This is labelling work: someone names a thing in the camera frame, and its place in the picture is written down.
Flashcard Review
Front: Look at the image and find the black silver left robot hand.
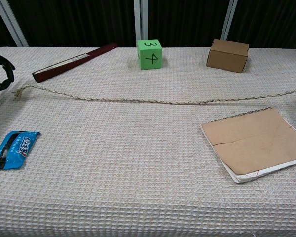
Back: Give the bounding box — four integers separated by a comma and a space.
0, 51, 16, 92

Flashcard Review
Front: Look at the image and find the thin braided jute rope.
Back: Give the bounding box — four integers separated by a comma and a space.
11, 84, 296, 106

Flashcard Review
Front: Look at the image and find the dark red folded fan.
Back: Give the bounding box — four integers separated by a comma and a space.
32, 43, 118, 84

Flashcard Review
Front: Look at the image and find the blue snack packet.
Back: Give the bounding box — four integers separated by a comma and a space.
0, 130, 42, 171

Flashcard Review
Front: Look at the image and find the beige waffle weave tablecloth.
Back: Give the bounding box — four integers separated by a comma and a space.
0, 46, 296, 237

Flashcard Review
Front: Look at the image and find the green numbered foam cube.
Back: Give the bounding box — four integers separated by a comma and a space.
137, 39, 163, 71

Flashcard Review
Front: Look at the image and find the small closed cardboard box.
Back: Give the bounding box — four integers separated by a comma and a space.
206, 38, 249, 74

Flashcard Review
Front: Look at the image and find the brown cover spiral notebook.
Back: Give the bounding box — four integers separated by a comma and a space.
200, 107, 296, 184

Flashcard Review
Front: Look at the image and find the white partition post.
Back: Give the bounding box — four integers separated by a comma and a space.
221, 0, 239, 47
134, 0, 148, 47
0, 0, 29, 47

